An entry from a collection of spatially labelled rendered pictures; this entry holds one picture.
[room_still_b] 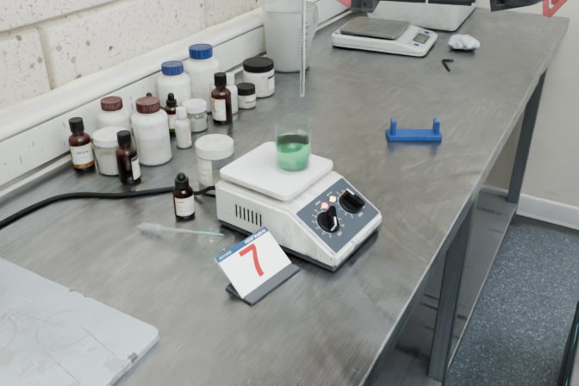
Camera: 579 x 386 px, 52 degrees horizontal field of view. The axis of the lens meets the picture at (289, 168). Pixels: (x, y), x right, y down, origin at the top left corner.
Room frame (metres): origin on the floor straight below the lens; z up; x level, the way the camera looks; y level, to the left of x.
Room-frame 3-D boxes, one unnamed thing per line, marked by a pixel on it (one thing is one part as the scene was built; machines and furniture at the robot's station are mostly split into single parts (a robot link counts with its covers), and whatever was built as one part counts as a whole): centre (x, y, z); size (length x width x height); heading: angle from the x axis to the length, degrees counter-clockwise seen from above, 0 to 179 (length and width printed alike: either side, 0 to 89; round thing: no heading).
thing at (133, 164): (0.85, 0.26, 0.79); 0.03 x 0.03 x 0.08
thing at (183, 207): (0.74, 0.16, 0.78); 0.03 x 0.03 x 0.07
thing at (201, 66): (1.15, 0.18, 0.81); 0.07 x 0.07 x 0.13
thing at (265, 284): (0.60, 0.04, 0.77); 0.09 x 0.06 x 0.04; 140
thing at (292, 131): (0.72, 0.00, 0.87); 0.06 x 0.05 x 0.08; 174
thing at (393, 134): (1.01, -0.23, 0.77); 0.10 x 0.03 x 0.04; 90
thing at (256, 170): (0.73, 0.02, 0.83); 0.12 x 0.12 x 0.01; 55
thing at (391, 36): (1.61, -0.26, 0.77); 0.26 x 0.19 x 0.05; 66
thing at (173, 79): (1.09, 0.22, 0.81); 0.06 x 0.06 x 0.11
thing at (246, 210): (0.71, 0.00, 0.79); 0.22 x 0.13 x 0.08; 55
